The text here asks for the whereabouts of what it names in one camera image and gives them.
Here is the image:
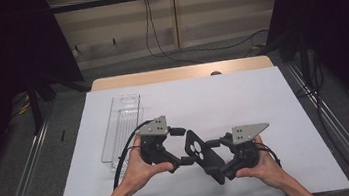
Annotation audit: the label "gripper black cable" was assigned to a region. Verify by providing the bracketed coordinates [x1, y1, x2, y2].
[104, 119, 161, 191]
[253, 139, 283, 171]

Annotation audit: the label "black metal stand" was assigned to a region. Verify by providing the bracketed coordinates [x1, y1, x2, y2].
[24, 74, 62, 136]

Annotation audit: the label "aluminium floor rail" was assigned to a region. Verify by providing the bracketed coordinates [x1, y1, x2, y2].
[286, 55, 349, 196]
[0, 114, 61, 196]

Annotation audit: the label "black power cable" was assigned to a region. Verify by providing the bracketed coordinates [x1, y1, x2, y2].
[139, 0, 204, 71]
[146, 0, 271, 59]

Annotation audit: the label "black phone case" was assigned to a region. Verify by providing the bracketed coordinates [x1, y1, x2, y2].
[182, 126, 228, 190]

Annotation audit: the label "person's left hand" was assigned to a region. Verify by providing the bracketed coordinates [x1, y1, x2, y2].
[114, 132, 177, 195]

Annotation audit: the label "wooden table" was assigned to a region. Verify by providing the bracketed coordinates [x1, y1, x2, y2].
[88, 54, 275, 92]

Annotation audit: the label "person's right hand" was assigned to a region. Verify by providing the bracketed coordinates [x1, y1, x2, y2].
[231, 132, 287, 194]

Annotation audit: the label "black floor cables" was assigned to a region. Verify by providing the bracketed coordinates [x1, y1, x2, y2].
[290, 48, 330, 106]

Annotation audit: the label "white table cover sheet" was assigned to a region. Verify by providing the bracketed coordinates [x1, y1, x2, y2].
[40, 58, 349, 196]

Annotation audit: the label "black curtain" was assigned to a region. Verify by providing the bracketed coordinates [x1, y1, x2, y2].
[0, 0, 97, 193]
[260, 0, 349, 142]

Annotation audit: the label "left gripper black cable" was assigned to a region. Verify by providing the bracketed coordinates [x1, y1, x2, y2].
[104, 119, 161, 191]

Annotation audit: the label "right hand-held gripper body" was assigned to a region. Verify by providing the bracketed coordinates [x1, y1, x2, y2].
[218, 121, 276, 173]

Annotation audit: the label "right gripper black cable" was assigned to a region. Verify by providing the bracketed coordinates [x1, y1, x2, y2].
[253, 139, 283, 171]

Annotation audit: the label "clear plastic storage bin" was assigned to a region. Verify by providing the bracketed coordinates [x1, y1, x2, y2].
[93, 92, 152, 175]

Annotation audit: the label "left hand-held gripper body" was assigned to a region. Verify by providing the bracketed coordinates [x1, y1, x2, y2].
[133, 113, 184, 178]

